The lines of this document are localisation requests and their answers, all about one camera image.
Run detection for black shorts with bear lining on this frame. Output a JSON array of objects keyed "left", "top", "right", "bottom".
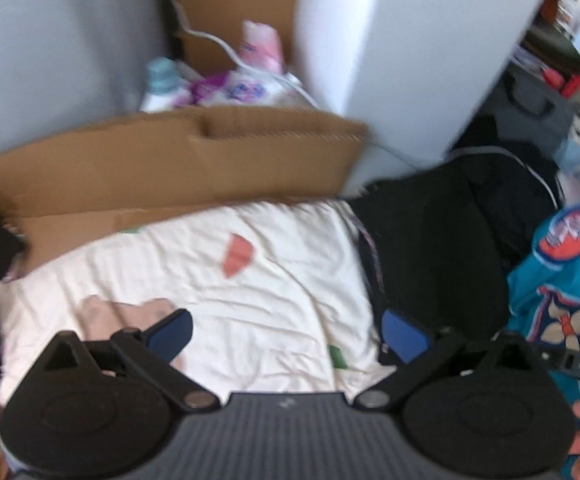
[{"left": 347, "top": 167, "right": 509, "bottom": 365}]

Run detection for cream bear print bedsheet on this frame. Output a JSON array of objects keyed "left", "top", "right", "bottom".
[{"left": 0, "top": 200, "right": 390, "bottom": 403}]

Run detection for teal patterned garment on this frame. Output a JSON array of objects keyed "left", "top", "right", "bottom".
[{"left": 506, "top": 194, "right": 580, "bottom": 406}]

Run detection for brown cardboard sheet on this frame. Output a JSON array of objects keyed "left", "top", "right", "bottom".
[{"left": 0, "top": 106, "right": 368, "bottom": 270}]

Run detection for black bag pile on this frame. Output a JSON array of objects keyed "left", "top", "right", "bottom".
[{"left": 448, "top": 142, "right": 563, "bottom": 273}]

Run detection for detergent bottle teal cap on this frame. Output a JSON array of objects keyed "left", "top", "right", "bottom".
[{"left": 140, "top": 58, "right": 191, "bottom": 113}]

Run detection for black suitcase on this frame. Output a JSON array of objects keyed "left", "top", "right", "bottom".
[{"left": 480, "top": 63, "right": 575, "bottom": 157}]

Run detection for purple white refill pouch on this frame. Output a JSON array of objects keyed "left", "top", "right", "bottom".
[{"left": 190, "top": 21, "right": 305, "bottom": 106}]

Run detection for grey plastic wrapped mattress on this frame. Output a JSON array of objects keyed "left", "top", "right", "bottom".
[{"left": 0, "top": 0, "right": 166, "bottom": 153}]

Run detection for black office chair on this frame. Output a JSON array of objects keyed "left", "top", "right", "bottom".
[{"left": 521, "top": 25, "right": 580, "bottom": 76}]

